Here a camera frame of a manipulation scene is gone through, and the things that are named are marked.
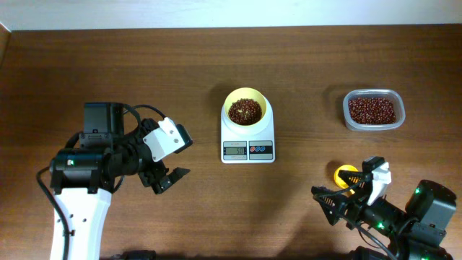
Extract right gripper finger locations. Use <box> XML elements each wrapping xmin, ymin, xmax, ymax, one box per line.
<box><xmin>339</xmin><ymin>170</ymin><xmax>372</xmax><ymax>186</ymax></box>
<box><xmin>311</xmin><ymin>186</ymin><xmax>348</xmax><ymax>226</ymax></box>

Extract yellow measuring scoop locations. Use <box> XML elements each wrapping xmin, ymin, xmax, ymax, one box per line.
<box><xmin>334</xmin><ymin>165</ymin><xmax>361</xmax><ymax>190</ymax></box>

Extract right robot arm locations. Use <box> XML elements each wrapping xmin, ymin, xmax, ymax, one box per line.
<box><xmin>311</xmin><ymin>156</ymin><xmax>457</xmax><ymax>260</ymax></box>

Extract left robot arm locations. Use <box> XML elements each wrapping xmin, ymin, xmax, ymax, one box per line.
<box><xmin>44</xmin><ymin>103</ymin><xmax>193</xmax><ymax>259</ymax></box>

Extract white digital kitchen scale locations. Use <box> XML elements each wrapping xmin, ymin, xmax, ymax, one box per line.
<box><xmin>220</xmin><ymin>98</ymin><xmax>276</xmax><ymax>164</ymax></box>

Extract yellow plastic bowl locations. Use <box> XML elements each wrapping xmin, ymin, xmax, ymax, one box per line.
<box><xmin>224</xmin><ymin>87</ymin><xmax>270</xmax><ymax>127</ymax></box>

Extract red beans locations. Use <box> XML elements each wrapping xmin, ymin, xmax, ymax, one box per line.
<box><xmin>227</xmin><ymin>97</ymin><xmax>397</xmax><ymax>126</ymax></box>

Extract clear plastic container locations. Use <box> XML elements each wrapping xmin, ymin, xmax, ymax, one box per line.
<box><xmin>343</xmin><ymin>89</ymin><xmax>406</xmax><ymax>131</ymax></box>

